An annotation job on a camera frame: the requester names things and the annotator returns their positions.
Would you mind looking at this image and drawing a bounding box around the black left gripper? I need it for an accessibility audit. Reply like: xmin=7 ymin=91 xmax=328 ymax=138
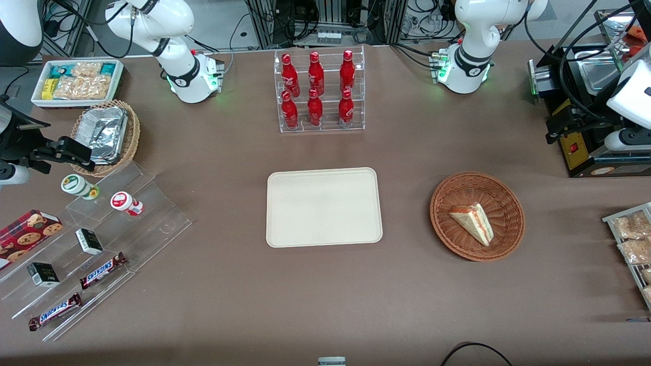
xmin=546 ymin=104 xmax=612 ymax=146

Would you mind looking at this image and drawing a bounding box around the triangular sandwich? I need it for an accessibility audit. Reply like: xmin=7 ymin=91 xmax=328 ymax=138
xmin=450 ymin=203 xmax=494 ymax=247

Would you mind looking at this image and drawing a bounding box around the silver foil tray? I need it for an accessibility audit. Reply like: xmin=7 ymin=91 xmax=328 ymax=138
xmin=87 ymin=106 xmax=129 ymax=164

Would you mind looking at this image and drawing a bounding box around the light tan wicker basket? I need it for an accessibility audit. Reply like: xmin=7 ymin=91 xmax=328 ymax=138
xmin=70 ymin=100 xmax=141 ymax=177

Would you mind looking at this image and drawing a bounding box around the brown round wicker basket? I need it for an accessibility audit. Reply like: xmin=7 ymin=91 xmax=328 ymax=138
xmin=430 ymin=171 xmax=525 ymax=262

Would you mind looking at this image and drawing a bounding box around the tray of packaged crackers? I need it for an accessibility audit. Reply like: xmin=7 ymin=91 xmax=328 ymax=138
xmin=602 ymin=202 xmax=651 ymax=312

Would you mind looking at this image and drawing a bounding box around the beige rectangular tray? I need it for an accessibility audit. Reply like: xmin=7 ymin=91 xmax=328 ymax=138
xmin=266 ymin=167 xmax=383 ymax=249

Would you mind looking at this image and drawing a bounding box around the green lid white cup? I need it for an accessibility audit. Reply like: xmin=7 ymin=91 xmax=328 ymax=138
xmin=61 ymin=174 xmax=100 ymax=200

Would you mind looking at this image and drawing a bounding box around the black food warmer machine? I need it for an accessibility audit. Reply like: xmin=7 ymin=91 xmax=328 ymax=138
xmin=529 ymin=8 xmax=651 ymax=178

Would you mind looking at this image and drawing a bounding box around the red lid white cup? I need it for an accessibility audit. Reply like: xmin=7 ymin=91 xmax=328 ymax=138
xmin=110 ymin=191 xmax=144 ymax=217

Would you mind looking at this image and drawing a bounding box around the large rice cracker bag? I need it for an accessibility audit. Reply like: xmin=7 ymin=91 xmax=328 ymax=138
xmin=53 ymin=75 xmax=111 ymax=100

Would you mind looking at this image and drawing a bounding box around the steel warmer pan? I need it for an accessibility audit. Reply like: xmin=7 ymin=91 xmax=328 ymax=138
xmin=579 ymin=57 xmax=622 ymax=93

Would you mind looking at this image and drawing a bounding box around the white rectangular snack bin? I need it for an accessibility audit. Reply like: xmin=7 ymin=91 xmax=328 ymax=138
xmin=31 ymin=59 xmax=125 ymax=110

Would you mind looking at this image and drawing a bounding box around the small black box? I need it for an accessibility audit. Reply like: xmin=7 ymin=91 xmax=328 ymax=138
xmin=27 ymin=262 xmax=60 ymax=288
xmin=75 ymin=228 xmax=104 ymax=256

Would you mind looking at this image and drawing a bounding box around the small rice cracker bag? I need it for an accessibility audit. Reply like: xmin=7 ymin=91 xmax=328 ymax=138
xmin=71 ymin=62 xmax=102 ymax=78

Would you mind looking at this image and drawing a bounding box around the clear acrylic stepped shelf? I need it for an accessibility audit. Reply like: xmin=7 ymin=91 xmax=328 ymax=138
xmin=0 ymin=162 xmax=193 ymax=342

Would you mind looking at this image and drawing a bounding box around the red plaid cookie box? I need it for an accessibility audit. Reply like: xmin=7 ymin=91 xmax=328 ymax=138
xmin=0 ymin=209 xmax=64 ymax=270

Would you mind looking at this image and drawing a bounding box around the snickers chocolate bar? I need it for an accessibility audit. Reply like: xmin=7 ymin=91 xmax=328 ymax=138
xmin=28 ymin=292 xmax=82 ymax=332
xmin=79 ymin=252 xmax=128 ymax=290

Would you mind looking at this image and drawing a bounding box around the clear bagged snack pack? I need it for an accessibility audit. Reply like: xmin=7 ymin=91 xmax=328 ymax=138
xmin=612 ymin=211 xmax=651 ymax=239
xmin=618 ymin=238 xmax=651 ymax=265

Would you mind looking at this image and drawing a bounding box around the red soda bottle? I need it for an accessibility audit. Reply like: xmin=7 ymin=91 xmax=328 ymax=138
xmin=281 ymin=53 xmax=301 ymax=98
xmin=338 ymin=89 xmax=354 ymax=128
xmin=308 ymin=51 xmax=325 ymax=96
xmin=281 ymin=91 xmax=299 ymax=129
xmin=307 ymin=88 xmax=323 ymax=127
xmin=340 ymin=50 xmax=356 ymax=95

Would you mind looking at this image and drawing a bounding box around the clear acrylic bottle rack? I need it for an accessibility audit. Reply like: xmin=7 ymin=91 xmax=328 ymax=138
xmin=274 ymin=46 xmax=366 ymax=134

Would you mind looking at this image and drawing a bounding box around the black cable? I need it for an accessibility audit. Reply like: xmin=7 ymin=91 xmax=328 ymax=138
xmin=440 ymin=342 xmax=514 ymax=366

